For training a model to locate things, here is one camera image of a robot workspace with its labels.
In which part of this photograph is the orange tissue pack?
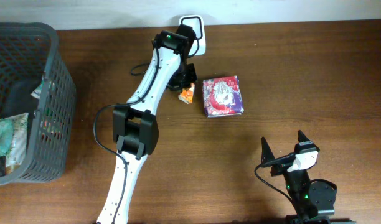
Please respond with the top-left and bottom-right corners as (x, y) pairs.
(178, 83), (195, 104)

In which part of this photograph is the red purple floral pack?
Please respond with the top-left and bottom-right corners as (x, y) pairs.
(202, 76), (244, 118)

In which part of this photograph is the teal wet wipes pack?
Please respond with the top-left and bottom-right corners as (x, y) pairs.
(0, 119), (14, 157)

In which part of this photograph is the green tissue pack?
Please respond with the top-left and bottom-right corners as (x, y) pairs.
(31, 80), (55, 100)

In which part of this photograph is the white tube gold cap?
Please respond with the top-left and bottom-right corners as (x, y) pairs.
(6, 113), (28, 175)

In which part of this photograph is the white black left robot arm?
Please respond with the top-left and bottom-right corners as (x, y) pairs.
(96, 24), (197, 224)

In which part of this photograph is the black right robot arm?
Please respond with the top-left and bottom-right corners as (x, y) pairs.
(254, 130), (355, 224)

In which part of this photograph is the white barcode scanner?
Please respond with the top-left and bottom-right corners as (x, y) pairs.
(179, 15), (206, 57)

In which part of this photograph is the grey plastic mesh basket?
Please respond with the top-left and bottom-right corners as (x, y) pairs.
(0, 22), (77, 185)

